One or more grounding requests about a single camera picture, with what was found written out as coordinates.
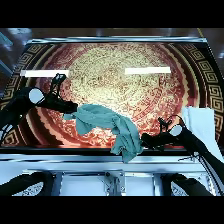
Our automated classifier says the silver frame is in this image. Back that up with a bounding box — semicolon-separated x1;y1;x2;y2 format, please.
0;35;224;197

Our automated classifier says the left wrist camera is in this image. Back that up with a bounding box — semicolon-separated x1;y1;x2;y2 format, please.
49;72;68;98

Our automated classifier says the teal shirt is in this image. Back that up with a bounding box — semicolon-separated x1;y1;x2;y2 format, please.
62;103;145;164

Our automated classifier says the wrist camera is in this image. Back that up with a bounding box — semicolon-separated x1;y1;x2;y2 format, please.
49;72;68;98
157;116;175;135

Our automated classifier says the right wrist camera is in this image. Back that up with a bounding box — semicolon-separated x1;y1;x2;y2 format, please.
157;116;175;135

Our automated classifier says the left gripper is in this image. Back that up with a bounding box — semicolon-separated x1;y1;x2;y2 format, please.
42;93;80;115

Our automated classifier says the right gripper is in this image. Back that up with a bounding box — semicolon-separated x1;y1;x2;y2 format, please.
141;131;174;151

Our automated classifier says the white garment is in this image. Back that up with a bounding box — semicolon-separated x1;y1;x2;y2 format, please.
181;105;224;155

